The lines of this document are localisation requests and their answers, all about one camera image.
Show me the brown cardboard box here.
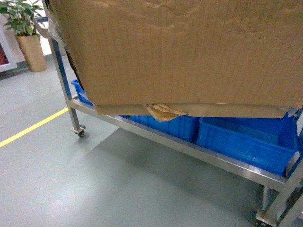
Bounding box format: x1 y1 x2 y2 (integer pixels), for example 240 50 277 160
50 0 303 118

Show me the blue plastic crate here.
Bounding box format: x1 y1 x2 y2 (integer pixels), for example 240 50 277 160
71 79 199 142
196 116 298 176

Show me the potted green plant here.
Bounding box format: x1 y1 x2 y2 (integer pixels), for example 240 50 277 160
0 0 47 72

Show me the stainless steel shelf cart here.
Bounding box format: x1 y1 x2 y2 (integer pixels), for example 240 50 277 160
33 0 303 227

